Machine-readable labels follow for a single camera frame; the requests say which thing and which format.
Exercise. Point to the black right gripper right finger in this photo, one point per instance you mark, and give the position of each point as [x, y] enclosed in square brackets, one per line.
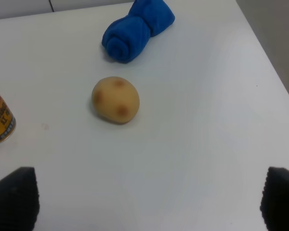
[275, 201]

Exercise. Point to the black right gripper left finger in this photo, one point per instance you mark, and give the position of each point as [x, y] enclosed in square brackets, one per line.
[19, 200]

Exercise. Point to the blue rolled towel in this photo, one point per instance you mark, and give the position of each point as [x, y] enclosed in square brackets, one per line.
[126, 37]

